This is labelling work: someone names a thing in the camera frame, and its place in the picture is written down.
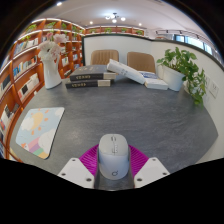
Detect thick dark blue book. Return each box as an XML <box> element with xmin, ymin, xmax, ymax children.
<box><xmin>69</xmin><ymin>64</ymin><xmax>118</xmax><ymax>82</ymax></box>
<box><xmin>65</xmin><ymin>79</ymin><xmax>115</xmax><ymax>89</ymax></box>

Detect pink and white flower bouquet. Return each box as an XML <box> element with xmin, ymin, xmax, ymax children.
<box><xmin>37</xmin><ymin>32</ymin><xmax>68</xmax><ymax>63</ymax></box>

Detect white computer mouse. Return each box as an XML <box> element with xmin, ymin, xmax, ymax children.
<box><xmin>97</xmin><ymin>133</ymin><xmax>131</xmax><ymax>181</ymax></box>

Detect tan upholstered chair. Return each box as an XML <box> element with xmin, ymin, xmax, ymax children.
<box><xmin>126</xmin><ymin>51</ymin><xmax>157</xmax><ymax>74</ymax></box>
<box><xmin>90</xmin><ymin>49</ymin><xmax>120</xmax><ymax>66</ymax></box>

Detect orange bookshelf unit with books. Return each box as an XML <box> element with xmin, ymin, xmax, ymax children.
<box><xmin>0</xmin><ymin>18</ymin><xmax>85</xmax><ymax>159</ymax></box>

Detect ceiling lights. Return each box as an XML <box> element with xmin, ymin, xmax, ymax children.
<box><xmin>54</xmin><ymin>1</ymin><xmax>144</xmax><ymax>28</ymax></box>

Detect white leaning book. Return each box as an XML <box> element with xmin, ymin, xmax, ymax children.
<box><xmin>106</xmin><ymin>58</ymin><xmax>147</xmax><ymax>85</ymax></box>

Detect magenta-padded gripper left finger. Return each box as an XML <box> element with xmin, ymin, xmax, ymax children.
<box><xmin>57</xmin><ymin>144</ymin><xmax>100</xmax><ymax>190</ymax></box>

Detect white wall socket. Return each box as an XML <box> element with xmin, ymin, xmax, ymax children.
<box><xmin>208</xmin><ymin>79</ymin><xmax>220</xmax><ymax>99</ymax></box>

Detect orange wall shelf with plants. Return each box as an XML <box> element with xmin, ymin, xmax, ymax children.
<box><xmin>84</xmin><ymin>25</ymin><xmax>146</xmax><ymax>37</ymax></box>

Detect pastel cloud print mouse pad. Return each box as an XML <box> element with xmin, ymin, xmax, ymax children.
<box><xmin>15</xmin><ymin>106</ymin><xmax>66</xmax><ymax>160</ymax></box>

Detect dark framed window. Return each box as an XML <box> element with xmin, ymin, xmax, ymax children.
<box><xmin>173</xmin><ymin>33</ymin><xmax>214</xmax><ymax>56</ymax></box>

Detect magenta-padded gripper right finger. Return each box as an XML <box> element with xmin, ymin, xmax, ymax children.
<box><xmin>128</xmin><ymin>144</ymin><xmax>171</xmax><ymax>189</ymax></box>

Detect white book with blue cover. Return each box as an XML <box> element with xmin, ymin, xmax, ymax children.
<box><xmin>139</xmin><ymin>70</ymin><xmax>170</xmax><ymax>91</ymax></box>

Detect green plant in white pot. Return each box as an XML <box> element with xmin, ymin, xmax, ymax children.
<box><xmin>156</xmin><ymin>46</ymin><xmax>208</xmax><ymax>107</ymax></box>

